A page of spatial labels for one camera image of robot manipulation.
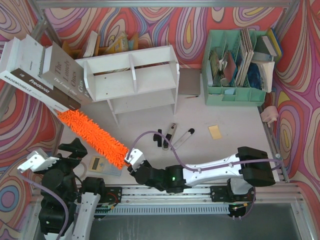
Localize orange microfiber duster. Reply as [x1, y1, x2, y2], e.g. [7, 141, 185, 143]
[57, 110, 129, 169]

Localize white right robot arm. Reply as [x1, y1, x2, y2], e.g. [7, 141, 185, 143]
[124, 146, 276, 195]

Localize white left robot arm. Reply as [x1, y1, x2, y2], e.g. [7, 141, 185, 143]
[37, 138, 107, 240]

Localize white wooden bookshelf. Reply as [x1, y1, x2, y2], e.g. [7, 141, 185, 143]
[77, 45, 180, 122]

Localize light blue calculator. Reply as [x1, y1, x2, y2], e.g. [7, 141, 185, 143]
[88, 156, 122, 177]

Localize black and clear stapler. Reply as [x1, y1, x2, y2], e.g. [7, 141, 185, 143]
[162, 133, 172, 151]

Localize black T-shaped clip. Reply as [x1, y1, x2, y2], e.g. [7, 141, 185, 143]
[153, 129, 163, 148]

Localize black marker pen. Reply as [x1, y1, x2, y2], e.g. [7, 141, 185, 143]
[173, 128, 195, 150]

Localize tan sticky note pad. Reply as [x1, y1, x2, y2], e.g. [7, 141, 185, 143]
[208, 125, 222, 140]

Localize grey hardcover book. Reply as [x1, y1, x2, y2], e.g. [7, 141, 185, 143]
[41, 42, 92, 105]

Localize small pencil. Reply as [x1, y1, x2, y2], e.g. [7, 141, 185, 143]
[185, 95, 199, 99]

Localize books behind shelf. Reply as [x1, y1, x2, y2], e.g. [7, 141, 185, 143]
[62, 31, 139, 60]

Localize white Fredonia book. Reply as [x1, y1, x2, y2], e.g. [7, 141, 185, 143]
[0, 34, 81, 112]

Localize green plastic desk organizer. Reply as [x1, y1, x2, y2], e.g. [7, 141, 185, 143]
[201, 28, 266, 107]

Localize pink plastic object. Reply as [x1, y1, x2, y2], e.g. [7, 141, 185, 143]
[260, 105, 279, 128]

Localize books in organizer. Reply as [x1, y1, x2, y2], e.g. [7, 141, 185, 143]
[203, 28, 283, 93]

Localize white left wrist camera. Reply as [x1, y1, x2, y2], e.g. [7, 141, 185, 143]
[17, 148, 60, 173]

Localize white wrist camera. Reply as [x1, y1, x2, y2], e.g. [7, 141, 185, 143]
[124, 148, 146, 171]
[17, 148, 60, 173]

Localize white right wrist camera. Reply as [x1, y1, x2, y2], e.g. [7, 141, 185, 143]
[124, 148, 146, 171]

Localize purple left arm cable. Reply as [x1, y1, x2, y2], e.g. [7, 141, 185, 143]
[18, 171, 70, 240]

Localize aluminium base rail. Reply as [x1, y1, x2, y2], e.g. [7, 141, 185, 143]
[32, 182, 305, 206]

